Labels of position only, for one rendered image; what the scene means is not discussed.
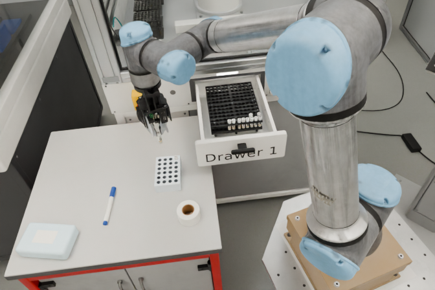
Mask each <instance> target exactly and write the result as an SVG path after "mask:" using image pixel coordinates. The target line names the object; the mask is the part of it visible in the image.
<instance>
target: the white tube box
mask: <svg viewBox="0 0 435 290"><path fill-rule="evenodd" d="M177 157H178V159H177V160H175V159H174V156H166V157H156V164H155V183H154V187H155V191H156V193H159V192H173V191H180V190H181V157H180V155H178V156H177Z"/></svg>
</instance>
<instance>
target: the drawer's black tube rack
mask: <svg viewBox="0 0 435 290"><path fill-rule="evenodd" d="M242 84H243V85H242ZM245 84H246V85H245ZM234 85H235V86H234ZM226 86H227V87H226ZM214 87H216V88H214ZM218 87H219V88H218ZM242 87H244V88H242ZM207 88H208V89H207ZM210 88H212V89H210ZM235 88H236V89H235ZM238 88H240V89H238ZM205 89H206V100H207V105H208V114H209V119H210V123H216V122H226V121H227V120H228V119H231V121H232V119H233V118H234V119H235V120H236V121H237V120H238V118H241V119H242V118H245V119H246V117H249V113H252V117H255V116H257V113H258V112H260V110H259V107H258V103H257V101H256V97H255V94H254V90H253V88H252V84H251V82H242V83H236V84H225V85H213V86H206V87H205ZM222 89H224V90H222ZM226 89H228V90H226ZM218 90H220V91H218ZM207 91H208V92H207ZM255 103H256V104H255ZM257 109H258V110H257ZM210 128H211V127H210ZM259 129H262V126H260V127H259V126H258V124H257V127H254V124H253V127H252V128H251V127H250V124H249V128H246V125H245V128H242V125H241V129H238V125H237V126H235V129H232V126H231V130H228V126H225V127H219V128H211V134H212V135H214V136H215V137H216V136H217V134H224V133H234V132H235V134H238V132H240V131H251V130H256V132H258V130H259Z"/></svg>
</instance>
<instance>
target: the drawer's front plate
mask: <svg viewBox="0 0 435 290"><path fill-rule="evenodd" d="M286 141H287V133H286V131H285V130H283V131H272V132H266V133H255V134H250V135H238V136H233V137H221V138H216V139H205V140H197V141H195V149H196V154H197V163H198V166H210V165H216V164H226V163H233V162H243V161H253V160H260V159H270V158H276V157H283V156H284V155H285V146H286ZM240 143H246V145H247V148H255V154H251V155H249V156H254V155H255V156H254V157H249V156H248V155H247V153H245V155H244V157H243V158H241V155H240V156H239V157H238V159H237V158H236V156H235V155H232V154H231V151H232V150H238V144H240ZM271 147H274V153H276V154H272V155H270V153H273V148H271ZM258 150H263V151H260V153H259V156H258ZM208 154H213V155H215V156H216V159H215V160H214V156H213V155H208ZM226 154H231V155H232V159H230V157H227V158H226V159H229V160H226V159H225V157H226V156H230V155H226ZM206 155H207V157H208V161H212V160H214V161H212V162H207V161H206ZM218 155H219V156H220V155H222V156H220V161H219V158H218Z"/></svg>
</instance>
